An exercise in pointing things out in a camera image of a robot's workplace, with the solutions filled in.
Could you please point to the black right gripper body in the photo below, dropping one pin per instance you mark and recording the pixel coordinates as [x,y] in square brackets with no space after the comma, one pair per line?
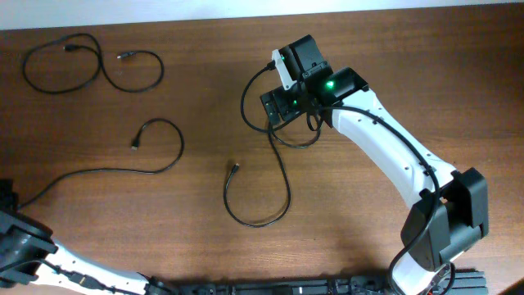
[289,102]

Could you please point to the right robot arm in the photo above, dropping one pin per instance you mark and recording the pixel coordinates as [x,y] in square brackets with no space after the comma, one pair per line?
[448,209]

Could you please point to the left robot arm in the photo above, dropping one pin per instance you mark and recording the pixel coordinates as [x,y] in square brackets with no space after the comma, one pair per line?
[29,255]

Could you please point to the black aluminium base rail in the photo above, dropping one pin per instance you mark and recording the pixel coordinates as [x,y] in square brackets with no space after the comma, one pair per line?
[466,282]

